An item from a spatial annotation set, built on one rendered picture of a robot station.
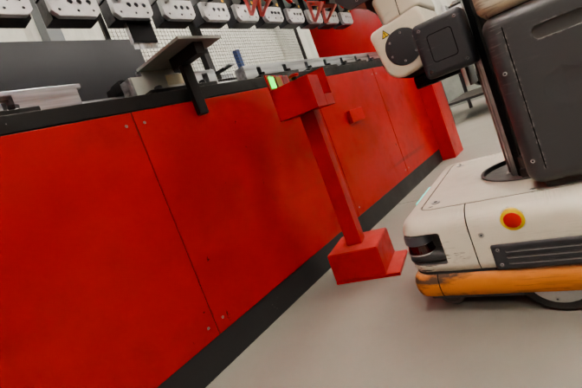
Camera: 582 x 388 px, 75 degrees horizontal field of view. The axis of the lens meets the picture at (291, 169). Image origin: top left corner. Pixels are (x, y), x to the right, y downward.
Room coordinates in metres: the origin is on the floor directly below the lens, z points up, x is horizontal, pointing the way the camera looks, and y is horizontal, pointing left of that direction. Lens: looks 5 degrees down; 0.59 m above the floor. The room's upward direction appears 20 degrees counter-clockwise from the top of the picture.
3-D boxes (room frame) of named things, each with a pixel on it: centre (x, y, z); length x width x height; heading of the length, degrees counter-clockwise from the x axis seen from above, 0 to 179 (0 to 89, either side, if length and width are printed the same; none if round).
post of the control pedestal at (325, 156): (1.46, -0.14, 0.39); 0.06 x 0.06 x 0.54; 63
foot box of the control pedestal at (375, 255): (1.45, -0.17, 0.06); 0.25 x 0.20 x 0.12; 63
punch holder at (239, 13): (1.86, -0.03, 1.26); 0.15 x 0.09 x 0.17; 140
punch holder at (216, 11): (1.71, 0.09, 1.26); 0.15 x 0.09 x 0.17; 140
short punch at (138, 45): (1.43, 0.34, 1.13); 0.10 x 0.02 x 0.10; 140
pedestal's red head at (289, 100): (1.46, -0.14, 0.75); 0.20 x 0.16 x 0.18; 153
